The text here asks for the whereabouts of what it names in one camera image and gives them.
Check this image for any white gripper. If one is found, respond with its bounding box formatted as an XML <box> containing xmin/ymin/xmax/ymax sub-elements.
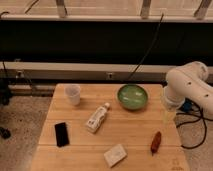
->
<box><xmin>162</xmin><ymin>97</ymin><xmax>176</xmax><ymax>124</ymax></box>

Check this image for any white sponge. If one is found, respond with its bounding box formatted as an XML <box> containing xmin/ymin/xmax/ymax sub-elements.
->
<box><xmin>104</xmin><ymin>144</ymin><xmax>127</xmax><ymax>168</ymax></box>

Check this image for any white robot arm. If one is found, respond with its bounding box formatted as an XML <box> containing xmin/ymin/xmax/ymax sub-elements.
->
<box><xmin>161</xmin><ymin>61</ymin><xmax>213</xmax><ymax>124</ymax></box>

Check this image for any green ceramic bowl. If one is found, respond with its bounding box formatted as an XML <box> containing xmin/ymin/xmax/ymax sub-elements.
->
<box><xmin>117</xmin><ymin>84</ymin><xmax>148</xmax><ymax>110</ymax></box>

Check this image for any blue power box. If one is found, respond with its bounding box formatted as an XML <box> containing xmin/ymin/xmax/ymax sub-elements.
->
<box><xmin>180</xmin><ymin>100</ymin><xmax>192</xmax><ymax>113</ymax></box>

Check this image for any red-brown small tool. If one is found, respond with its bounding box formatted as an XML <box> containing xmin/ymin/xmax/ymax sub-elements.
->
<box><xmin>150</xmin><ymin>131</ymin><xmax>161</xmax><ymax>154</ymax></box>

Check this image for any white plastic bottle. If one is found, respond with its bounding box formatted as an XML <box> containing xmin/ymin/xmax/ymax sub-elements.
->
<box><xmin>85</xmin><ymin>103</ymin><xmax>110</xmax><ymax>133</ymax></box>

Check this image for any translucent plastic cup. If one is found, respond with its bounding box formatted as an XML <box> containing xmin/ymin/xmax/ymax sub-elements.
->
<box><xmin>64</xmin><ymin>84</ymin><xmax>81</xmax><ymax>106</ymax></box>

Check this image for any black phone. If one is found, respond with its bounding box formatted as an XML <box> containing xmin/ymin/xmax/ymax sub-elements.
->
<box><xmin>55</xmin><ymin>122</ymin><xmax>69</xmax><ymax>147</ymax></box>

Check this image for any black object on floor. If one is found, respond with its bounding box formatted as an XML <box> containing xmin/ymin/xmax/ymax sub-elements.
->
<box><xmin>0</xmin><ymin>127</ymin><xmax>11</xmax><ymax>139</ymax></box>

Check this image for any black floor cable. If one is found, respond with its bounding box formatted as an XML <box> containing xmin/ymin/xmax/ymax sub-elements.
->
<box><xmin>175</xmin><ymin>101</ymin><xmax>213</xmax><ymax>150</ymax></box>

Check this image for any black hanging cable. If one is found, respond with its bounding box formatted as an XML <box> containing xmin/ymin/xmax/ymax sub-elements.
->
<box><xmin>126</xmin><ymin>13</ymin><xmax>165</xmax><ymax>82</ymax></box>

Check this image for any metal wall rail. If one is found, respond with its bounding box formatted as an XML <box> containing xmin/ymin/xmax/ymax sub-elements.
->
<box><xmin>0</xmin><ymin>60</ymin><xmax>213</xmax><ymax>83</ymax></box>

